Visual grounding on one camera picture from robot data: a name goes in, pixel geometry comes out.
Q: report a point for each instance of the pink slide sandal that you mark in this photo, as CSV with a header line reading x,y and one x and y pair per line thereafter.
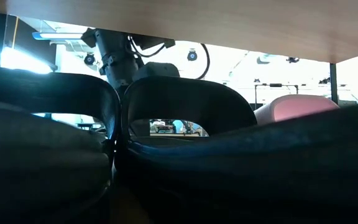
x,y
294,107

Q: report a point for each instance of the round black ceiling device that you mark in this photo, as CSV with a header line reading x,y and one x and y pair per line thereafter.
x,y
89,59
192,55

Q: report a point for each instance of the black slide sandal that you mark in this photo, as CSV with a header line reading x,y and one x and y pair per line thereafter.
x,y
42,155
228,171

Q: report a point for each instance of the wooden shelf with black legs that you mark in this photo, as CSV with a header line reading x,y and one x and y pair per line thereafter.
x,y
197,18

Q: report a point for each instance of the long ceiling light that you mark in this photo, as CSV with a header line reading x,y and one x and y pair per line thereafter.
x,y
57,35

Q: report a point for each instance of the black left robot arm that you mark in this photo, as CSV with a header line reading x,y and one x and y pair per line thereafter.
x,y
117,56

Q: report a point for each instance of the black metal rig frame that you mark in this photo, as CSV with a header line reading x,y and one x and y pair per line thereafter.
x,y
275,85

